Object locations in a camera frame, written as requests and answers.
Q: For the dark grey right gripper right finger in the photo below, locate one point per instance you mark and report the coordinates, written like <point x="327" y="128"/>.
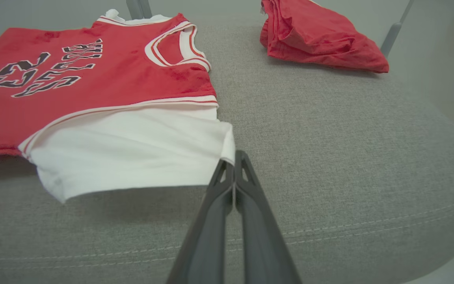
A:
<point x="262" y="236"/>

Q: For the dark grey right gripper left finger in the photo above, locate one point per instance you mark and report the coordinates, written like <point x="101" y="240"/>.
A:
<point x="207" y="236"/>

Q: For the red white basketball jersey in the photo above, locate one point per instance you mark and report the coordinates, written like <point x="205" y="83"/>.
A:
<point x="112" y="86"/>

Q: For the red shorts white stripe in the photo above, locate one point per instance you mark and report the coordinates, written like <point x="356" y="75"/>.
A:
<point x="313" y="39"/>

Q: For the grey fabric sofa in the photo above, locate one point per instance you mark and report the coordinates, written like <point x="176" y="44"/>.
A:
<point x="349" y="157"/>

